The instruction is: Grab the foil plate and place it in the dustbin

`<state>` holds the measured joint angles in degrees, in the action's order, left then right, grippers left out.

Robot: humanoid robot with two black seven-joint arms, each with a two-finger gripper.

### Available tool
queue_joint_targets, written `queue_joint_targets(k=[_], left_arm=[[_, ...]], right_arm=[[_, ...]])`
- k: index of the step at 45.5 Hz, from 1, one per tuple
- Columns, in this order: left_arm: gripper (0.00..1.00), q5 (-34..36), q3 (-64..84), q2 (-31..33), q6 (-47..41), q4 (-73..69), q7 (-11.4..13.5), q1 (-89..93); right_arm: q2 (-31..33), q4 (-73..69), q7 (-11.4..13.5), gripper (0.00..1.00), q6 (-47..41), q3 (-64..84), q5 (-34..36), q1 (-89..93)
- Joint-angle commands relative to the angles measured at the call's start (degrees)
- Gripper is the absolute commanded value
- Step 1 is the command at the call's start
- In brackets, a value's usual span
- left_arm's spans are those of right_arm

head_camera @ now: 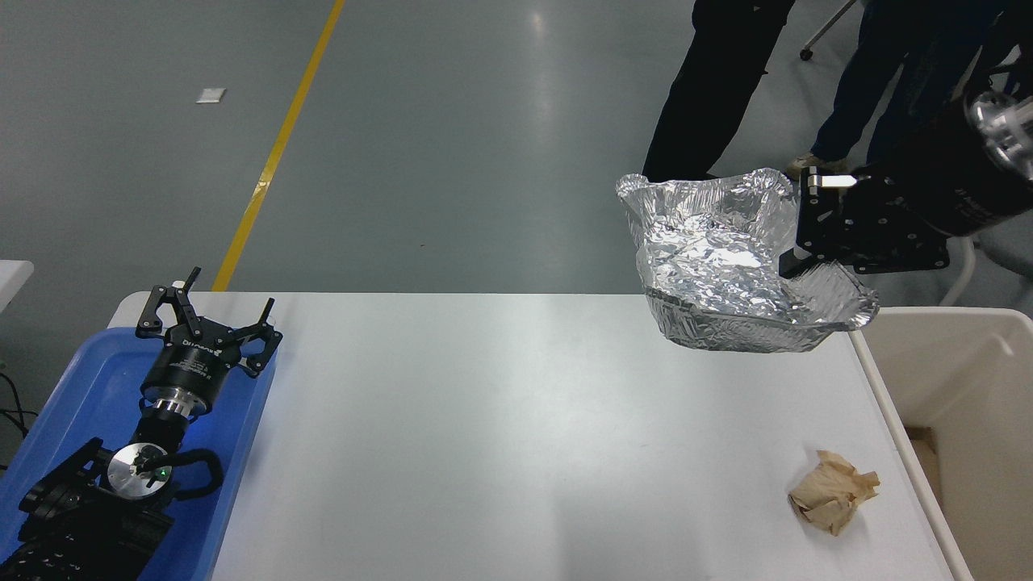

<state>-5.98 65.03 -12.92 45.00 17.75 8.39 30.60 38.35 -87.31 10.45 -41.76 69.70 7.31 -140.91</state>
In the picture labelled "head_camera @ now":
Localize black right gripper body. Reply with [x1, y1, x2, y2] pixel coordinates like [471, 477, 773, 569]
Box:
[868, 101, 1033, 237]

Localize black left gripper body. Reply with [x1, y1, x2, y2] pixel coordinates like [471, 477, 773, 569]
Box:
[142, 319, 244, 407]

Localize foil plate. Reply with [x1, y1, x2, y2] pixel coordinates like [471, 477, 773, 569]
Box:
[616, 168, 880, 353]

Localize white chair with armrest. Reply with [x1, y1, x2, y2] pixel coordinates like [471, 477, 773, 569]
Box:
[939, 208, 1033, 307]

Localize blue plastic tray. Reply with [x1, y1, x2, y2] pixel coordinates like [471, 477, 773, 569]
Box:
[0, 327, 278, 581]

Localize person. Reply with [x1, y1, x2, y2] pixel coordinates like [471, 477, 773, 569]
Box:
[787, 0, 1010, 181]
[642, 0, 797, 182]

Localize chair leg with caster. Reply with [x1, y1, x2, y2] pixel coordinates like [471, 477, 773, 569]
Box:
[799, 0, 856, 61]

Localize large pale bin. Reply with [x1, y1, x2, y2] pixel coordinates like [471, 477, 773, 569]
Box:
[847, 307, 1033, 581]

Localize white side table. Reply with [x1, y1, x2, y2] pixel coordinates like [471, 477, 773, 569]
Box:
[0, 261, 35, 311]

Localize crumpled tan paper ball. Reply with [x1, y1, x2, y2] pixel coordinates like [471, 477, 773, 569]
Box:
[787, 450, 880, 536]

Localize black floor cables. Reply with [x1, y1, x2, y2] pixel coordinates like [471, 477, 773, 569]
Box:
[0, 373, 37, 441]

